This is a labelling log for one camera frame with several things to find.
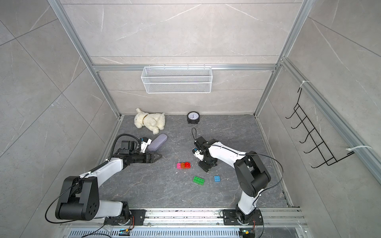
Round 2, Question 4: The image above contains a green long lego brick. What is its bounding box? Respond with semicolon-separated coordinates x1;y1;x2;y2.
192;176;205;185

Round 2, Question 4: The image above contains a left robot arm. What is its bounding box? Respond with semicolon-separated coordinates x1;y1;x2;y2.
55;149;162;223

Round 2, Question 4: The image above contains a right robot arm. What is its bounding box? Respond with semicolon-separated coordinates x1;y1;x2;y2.
192;137;271;224

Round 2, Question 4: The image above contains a purple glasses case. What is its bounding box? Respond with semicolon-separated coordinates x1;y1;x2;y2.
147;134;168;152

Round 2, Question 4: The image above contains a cream plush dog toy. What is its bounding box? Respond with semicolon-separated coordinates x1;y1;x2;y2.
134;108;165;135

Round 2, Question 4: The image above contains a black round clock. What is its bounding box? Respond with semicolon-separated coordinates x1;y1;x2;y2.
187;112;200;125

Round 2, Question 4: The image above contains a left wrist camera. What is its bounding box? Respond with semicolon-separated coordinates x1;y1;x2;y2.
140;137;152;153

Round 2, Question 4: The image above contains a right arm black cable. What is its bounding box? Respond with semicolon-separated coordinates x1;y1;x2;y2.
191;127;285;206

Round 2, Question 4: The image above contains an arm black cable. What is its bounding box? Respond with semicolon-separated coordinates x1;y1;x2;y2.
191;127;285;206
44;133;140;224

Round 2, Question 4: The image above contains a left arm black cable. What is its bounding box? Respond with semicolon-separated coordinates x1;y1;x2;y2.
44;133;140;224

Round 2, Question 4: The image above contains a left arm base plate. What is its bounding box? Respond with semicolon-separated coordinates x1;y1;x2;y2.
104;209;146;226

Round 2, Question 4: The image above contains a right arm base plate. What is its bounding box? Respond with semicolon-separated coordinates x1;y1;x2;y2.
220;209;264;226

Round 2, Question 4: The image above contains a white wire basket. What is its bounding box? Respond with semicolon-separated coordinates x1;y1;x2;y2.
141;66;213;94

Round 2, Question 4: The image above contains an aluminium mounting rail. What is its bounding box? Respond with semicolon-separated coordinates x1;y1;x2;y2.
56;208;311;238

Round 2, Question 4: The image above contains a black wall hook rack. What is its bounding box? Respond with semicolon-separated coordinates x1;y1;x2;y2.
285;88;355;169

